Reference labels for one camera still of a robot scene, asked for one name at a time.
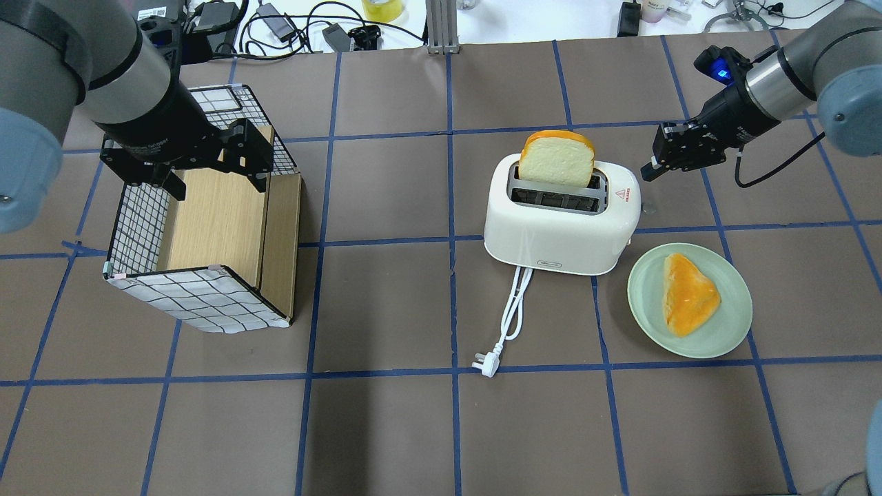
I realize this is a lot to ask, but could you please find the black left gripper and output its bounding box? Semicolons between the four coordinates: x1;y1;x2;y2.
101;118;274;202

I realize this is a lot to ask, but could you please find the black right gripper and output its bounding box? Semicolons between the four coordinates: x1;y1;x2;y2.
640;120;739;182

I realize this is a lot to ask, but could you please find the white two-slot toaster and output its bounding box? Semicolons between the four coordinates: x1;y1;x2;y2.
483;154;642;276

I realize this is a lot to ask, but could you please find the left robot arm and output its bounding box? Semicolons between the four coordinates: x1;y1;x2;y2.
1;1;274;233

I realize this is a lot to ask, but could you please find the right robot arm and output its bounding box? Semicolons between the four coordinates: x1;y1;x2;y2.
642;1;881;181

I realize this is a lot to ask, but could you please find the bread slice in toaster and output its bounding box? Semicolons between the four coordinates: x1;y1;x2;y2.
517;131;595;188

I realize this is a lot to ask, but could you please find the bread slice on plate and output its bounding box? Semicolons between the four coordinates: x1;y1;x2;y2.
662;252;721;337

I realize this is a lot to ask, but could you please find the light green plate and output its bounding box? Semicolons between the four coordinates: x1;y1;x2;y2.
627;242;753;359

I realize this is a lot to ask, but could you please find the grey power adapter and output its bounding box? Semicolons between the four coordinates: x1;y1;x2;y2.
256;3;297;42

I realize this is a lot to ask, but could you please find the black power adapter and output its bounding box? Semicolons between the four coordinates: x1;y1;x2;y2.
190;1;242;34

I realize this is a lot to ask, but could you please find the yellow tape roll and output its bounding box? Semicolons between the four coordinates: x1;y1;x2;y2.
361;0;405;24

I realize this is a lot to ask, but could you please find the wire basket with wooden shelf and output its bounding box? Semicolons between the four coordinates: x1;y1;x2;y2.
102;84;302;333

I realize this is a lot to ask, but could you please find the white toaster power cord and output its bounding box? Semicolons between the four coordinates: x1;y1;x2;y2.
472;266;535;379

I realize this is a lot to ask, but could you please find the aluminium frame post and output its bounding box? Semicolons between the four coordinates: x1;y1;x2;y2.
425;0;460;54

